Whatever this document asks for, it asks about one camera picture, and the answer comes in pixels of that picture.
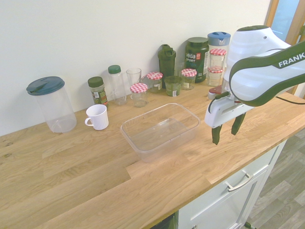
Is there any tall clear drinking glass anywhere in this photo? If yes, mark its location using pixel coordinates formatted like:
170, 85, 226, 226
126, 68, 142, 93

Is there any white ribbed mug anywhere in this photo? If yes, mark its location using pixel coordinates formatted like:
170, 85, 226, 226
84, 104, 110, 131

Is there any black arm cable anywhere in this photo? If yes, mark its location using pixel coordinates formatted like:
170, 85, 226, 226
275, 95, 305, 105

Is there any spice jar with dark lid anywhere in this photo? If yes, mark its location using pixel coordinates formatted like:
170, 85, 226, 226
87, 76, 109, 109

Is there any clear canister with teal lid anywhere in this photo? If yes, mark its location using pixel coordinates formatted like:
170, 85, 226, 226
26, 76, 77, 134

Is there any clear bottle with green cap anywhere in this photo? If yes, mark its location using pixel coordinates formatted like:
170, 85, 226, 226
107, 65, 127, 106

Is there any silver drawer handle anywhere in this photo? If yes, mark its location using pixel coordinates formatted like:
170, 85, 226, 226
225, 173, 254, 193

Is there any clear pitcher with blue lid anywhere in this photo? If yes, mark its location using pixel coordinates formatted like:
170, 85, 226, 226
207, 31, 231, 72

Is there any dark green shaker bottle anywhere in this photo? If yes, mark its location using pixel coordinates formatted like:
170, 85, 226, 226
157, 44, 177, 89

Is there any clear rectangular plastic container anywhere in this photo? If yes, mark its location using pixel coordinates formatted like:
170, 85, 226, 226
120, 103, 201, 163

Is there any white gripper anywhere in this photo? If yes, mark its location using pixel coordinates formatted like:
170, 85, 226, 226
204, 94, 254, 146

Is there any wooden door with glass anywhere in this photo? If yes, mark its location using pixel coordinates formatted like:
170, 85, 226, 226
264, 0, 305, 98

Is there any dark gripper cable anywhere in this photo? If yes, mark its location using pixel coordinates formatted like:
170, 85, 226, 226
207, 92, 227, 114

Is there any small green tinted jar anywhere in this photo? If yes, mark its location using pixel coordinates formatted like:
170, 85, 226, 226
163, 75, 183, 97

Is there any dark Vega protein tub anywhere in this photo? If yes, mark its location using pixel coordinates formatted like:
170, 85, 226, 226
185, 37, 210, 83

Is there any grey red wrist camera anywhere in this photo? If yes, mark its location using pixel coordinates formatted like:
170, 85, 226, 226
208, 86, 224, 100

